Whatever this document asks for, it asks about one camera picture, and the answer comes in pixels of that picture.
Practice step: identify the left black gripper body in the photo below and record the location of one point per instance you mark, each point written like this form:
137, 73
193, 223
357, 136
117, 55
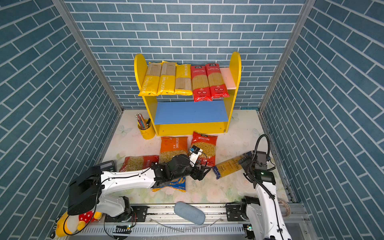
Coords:
194, 173

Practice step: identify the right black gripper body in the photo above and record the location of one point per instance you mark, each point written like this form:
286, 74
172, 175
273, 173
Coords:
247, 163

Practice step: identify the dark blue spaghetti bag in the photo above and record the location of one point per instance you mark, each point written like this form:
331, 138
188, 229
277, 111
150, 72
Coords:
230, 166

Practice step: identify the red fusilli bag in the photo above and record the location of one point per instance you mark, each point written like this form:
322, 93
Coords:
208, 144
138, 163

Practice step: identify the orange macaroni bag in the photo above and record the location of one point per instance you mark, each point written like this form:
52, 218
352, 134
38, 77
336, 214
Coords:
172, 146

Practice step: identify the red spaghetti bag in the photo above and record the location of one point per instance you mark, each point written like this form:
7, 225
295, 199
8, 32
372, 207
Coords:
200, 84
216, 81

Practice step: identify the yellow spaghetti bag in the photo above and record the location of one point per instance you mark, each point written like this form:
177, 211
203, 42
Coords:
151, 81
167, 79
183, 84

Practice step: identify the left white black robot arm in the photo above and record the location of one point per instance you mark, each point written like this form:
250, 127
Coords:
87, 190

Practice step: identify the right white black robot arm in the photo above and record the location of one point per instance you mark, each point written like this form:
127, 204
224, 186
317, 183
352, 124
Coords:
264, 195

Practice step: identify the yellow pink blue shelf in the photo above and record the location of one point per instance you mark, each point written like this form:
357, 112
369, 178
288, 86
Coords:
206, 117

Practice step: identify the blue macaroni bag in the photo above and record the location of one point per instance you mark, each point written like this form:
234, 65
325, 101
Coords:
178, 184

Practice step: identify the grey blue pouch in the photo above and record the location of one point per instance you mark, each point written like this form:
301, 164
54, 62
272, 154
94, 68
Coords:
189, 213

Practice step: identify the white tape roll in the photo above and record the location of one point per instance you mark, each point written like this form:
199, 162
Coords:
286, 213

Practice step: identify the yellow pencil cup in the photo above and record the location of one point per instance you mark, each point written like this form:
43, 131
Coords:
148, 133

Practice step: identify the coloured pencils bunch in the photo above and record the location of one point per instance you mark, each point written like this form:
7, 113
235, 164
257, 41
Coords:
144, 124

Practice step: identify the black calculator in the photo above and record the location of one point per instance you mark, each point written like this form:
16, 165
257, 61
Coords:
108, 166

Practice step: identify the yellow plush toy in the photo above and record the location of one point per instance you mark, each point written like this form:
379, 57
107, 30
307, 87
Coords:
68, 225

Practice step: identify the aluminium rail base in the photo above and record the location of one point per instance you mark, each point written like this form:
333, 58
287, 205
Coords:
223, 221

